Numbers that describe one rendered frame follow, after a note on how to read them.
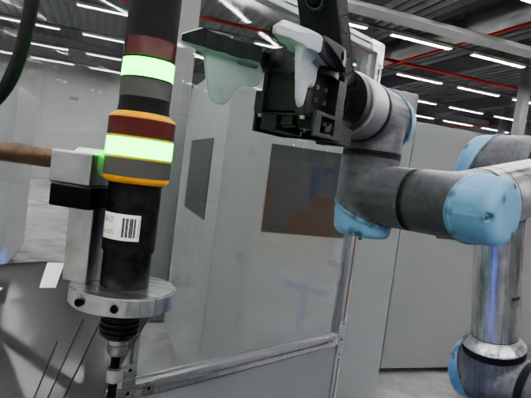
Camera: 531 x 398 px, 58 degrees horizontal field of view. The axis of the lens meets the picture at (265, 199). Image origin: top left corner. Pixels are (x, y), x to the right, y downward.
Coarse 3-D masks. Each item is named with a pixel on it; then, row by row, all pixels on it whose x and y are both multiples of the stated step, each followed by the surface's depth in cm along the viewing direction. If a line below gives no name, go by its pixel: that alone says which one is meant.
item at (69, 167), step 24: (72, 168) 31; (96, 168) 32; (72, 192) 31; (96, 192) 31; (72, 216) 32; (96, 216) 32; (72, 240) 32; (96, 240) 32; (72, 264) 32; (96, 264) 33; (72, 288) 31; (96, 288) 31; (168, 288) 33; (96, 312) 29; (120, 312) 29; (144, 312) 30
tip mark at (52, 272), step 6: (48, 264) 50; (54, 264) 50; (60, 264) 50; (48, 270) 50; (54, 270) 50; (60, 270) 50; (48, 276) 49; (54, 276) 49; (42, 282) 49; (48, 282) 49; (54, 282) 49
